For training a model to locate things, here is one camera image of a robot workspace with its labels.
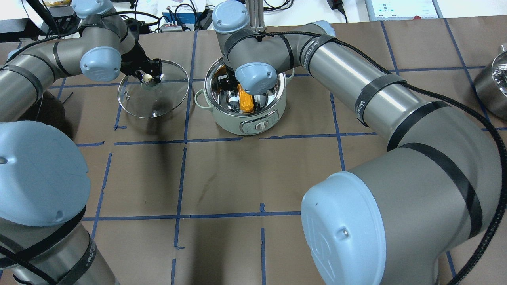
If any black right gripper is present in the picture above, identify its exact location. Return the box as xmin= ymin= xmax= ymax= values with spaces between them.
xmin=219 ymin=70 xmax=239 ymax=92

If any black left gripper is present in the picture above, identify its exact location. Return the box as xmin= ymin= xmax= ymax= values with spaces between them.
xmin=120 ymin=41 xmax=163 ymax=84

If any yellow plastic corn cob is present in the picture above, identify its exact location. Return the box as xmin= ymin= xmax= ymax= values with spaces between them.
xmin=237 ymin=84 xmax=255 ymax=113

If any glass pot lid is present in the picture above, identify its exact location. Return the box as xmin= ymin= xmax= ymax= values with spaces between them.
xmin=117 ymin=60 xmax=190 ymax=119

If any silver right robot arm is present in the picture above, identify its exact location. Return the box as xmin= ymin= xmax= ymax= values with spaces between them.
xmin=187 ymin=0 xmax=506 ymax=285

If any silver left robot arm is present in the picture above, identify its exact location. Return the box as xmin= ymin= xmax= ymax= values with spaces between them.
xmin=0 ymin=0 xmax=163 ymax=285

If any light green electric pot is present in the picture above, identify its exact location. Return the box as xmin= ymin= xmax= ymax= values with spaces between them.
xmin=194 ymin=58 xmax=295 ymax=136

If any stainless steel steamer basket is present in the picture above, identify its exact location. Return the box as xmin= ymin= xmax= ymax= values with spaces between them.
xmin=474 ymin=43 xmax=507 ymax=120

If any aluminium frame post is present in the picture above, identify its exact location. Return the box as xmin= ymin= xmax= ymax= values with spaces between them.
xmin=245 ymin=0 xmax=266 ymax=32

